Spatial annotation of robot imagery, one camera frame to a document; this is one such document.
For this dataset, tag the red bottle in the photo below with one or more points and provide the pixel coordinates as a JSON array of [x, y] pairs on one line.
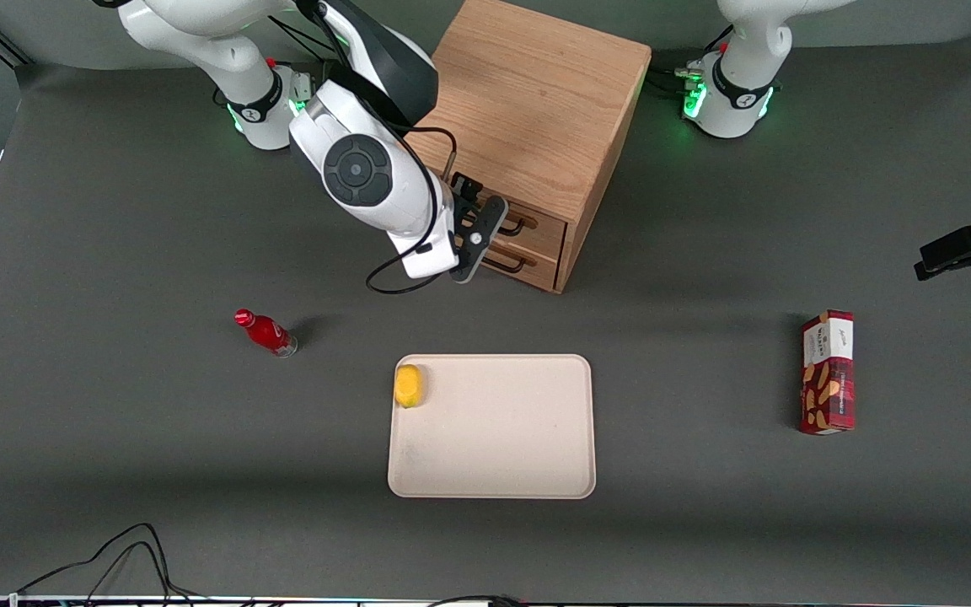
[[266, 333]]

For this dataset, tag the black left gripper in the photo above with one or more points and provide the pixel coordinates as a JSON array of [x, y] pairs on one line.
[[957, 249]]

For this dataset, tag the beige plastic tray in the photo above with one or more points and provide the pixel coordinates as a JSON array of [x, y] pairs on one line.
[[502, 438]]

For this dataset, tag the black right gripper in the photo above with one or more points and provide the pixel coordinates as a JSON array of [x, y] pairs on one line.
[[462, 187]]

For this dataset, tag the red plaid shortbread box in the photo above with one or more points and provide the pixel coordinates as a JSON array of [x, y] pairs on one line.
[[827, 379]]

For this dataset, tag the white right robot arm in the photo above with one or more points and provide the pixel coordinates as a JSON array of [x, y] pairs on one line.
[[224, 42]]

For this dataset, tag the wooden drawer cabinet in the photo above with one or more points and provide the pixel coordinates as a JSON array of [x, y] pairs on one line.
[[536, 101]]

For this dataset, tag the yellow lemon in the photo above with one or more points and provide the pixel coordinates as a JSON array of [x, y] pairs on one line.
[[408, 386]]

